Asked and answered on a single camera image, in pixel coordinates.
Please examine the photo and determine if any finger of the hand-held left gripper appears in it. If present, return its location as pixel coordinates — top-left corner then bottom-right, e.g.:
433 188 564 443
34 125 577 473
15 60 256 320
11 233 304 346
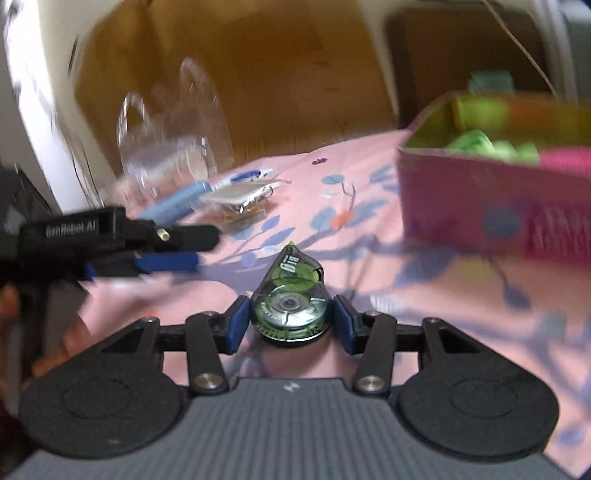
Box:
154 223 221 254
131 252 200 276

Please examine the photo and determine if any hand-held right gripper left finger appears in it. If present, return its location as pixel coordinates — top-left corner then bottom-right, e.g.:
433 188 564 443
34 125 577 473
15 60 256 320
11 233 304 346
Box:
99 295 253 396

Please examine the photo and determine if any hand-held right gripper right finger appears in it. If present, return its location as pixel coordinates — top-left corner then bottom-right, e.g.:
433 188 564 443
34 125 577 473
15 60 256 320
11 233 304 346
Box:
332 295 485 396

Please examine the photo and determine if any green correction tape dispenser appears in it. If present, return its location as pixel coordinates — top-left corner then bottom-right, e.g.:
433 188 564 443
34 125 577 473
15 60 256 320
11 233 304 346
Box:
249 241 332 348

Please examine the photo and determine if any pink storage box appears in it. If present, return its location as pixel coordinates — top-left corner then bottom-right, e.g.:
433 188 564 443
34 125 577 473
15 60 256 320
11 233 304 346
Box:
397 89 591 265

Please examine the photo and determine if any light green soft item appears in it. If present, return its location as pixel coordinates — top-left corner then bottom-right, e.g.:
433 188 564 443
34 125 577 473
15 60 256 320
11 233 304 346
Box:
444 130 540 166

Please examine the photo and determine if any person's left hand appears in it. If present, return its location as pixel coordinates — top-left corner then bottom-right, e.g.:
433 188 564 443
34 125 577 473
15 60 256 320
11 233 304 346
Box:
0 285 94 377

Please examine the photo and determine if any silver foil packet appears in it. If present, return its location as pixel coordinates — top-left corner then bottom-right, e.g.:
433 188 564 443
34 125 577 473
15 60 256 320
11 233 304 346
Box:
199 179 293 234

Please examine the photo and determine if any pink floral bedsheet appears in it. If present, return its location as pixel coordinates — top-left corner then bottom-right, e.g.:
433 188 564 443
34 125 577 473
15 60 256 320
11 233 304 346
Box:
76 128 591 479

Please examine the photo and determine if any white and blue pen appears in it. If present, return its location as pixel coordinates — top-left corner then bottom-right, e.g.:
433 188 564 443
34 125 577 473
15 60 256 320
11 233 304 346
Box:
213 168 279 189

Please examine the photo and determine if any clear plastic bag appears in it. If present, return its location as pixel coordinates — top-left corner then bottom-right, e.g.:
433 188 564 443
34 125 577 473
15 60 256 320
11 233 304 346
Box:
115 56 235 186

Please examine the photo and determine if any brown wooden cabinet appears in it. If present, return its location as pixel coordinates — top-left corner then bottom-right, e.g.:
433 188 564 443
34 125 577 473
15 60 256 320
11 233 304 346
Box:
73 0 400 178

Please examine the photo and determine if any mint green packet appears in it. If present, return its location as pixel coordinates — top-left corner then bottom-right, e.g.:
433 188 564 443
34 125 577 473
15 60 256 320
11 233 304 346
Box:
467 69 514 93

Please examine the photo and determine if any dark brown board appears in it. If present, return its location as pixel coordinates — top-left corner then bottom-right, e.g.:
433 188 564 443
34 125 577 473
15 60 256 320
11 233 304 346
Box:
384 7 557 127

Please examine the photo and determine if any thin beige cable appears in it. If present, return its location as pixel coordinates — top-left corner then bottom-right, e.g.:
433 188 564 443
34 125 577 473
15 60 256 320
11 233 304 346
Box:
481 0 561 101

